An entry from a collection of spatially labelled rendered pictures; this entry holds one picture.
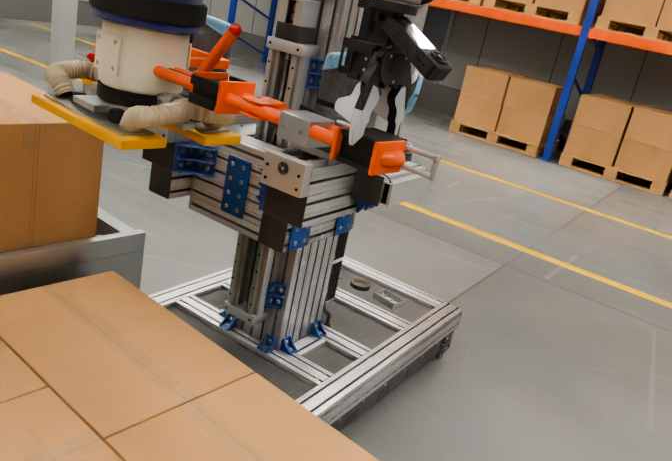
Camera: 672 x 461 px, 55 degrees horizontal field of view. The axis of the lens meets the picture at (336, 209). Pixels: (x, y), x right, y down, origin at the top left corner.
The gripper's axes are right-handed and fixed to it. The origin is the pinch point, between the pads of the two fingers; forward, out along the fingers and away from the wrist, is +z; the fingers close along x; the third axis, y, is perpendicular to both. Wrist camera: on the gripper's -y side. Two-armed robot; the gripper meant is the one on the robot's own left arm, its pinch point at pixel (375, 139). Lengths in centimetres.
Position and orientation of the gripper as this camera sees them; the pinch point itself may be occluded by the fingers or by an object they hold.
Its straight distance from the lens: 99.5
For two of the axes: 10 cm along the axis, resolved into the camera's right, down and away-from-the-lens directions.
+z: -2.0, 9.3, 3.1
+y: -7.5, -3.5, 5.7
